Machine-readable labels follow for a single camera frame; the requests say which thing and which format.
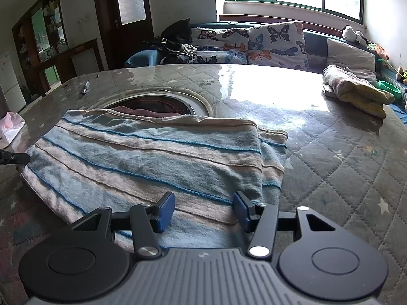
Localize white plush toy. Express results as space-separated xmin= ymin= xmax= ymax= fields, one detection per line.
xmin=342 ymin=25 xmax=369 ymax=47

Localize dark wooden door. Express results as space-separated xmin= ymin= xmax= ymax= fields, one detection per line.
xmin=95 ymin=0 xmax=154 ymax=69

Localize small marker pen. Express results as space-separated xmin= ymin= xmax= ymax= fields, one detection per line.
xmin=81 ymin=81 xmax=90 ymax=95

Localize black bag on sofa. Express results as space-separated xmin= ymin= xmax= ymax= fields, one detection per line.
xmin=161 ymin=18 xmax=190 ymax=44

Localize wooden glass cabinet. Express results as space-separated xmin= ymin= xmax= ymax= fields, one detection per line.
xmin=12 ymin=0 xmax=104 ymax=102

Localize grey pillow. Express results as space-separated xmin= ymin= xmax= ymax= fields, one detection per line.
xmin=327 ymin=39 xmax=377 ymax=83

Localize pink plastic bag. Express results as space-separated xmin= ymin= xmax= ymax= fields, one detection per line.
xmin=0 ymin=112 xmax=25 ymax=149

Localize long butterfly cushion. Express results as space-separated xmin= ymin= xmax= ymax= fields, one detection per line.
xmin=190 ymin=28 xmax=249 ymax=65

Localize folded beige yellow clothes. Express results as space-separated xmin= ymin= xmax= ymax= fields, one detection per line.
xmin=322 ymin=65 xmax=395 ymax=120

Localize white refrigerator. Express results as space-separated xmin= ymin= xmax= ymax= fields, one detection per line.
xmin=0 ymin=52 xmax=26 ymax=112

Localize blue sofa bench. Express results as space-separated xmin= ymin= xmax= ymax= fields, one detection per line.
xmin=125 ymin=19 xmax=406 ymax=120

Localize green plastic bowl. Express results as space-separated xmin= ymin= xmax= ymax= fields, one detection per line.
xmin=377 ymin=81 xmax=403 ymax=100

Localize blue striped towel garment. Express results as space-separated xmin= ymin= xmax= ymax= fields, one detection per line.
xmin=22 ymin=109 xmax=288 ymax=248

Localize yellow green plush toys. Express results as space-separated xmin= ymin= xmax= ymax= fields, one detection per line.
xmin=396 ymin=66 xmax=407 ymax=85

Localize large butterfly pillow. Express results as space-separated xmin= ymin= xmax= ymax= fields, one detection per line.
xmin=247 ymin=21 xmax=309 ymax=70

